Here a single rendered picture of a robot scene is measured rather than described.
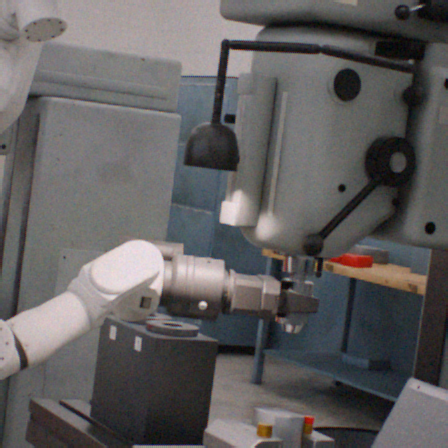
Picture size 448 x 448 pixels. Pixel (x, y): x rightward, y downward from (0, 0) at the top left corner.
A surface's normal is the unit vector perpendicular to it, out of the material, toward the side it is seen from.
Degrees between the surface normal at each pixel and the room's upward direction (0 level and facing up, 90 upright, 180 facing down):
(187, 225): 90
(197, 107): 90
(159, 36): 90
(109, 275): 50
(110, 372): 90
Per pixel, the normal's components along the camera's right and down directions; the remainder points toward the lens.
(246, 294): 0.09, 0.06
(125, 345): -0.86, -0.08
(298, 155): -0.35, 0.00
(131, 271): 0.15, -0.58
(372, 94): 0.50, 0.11
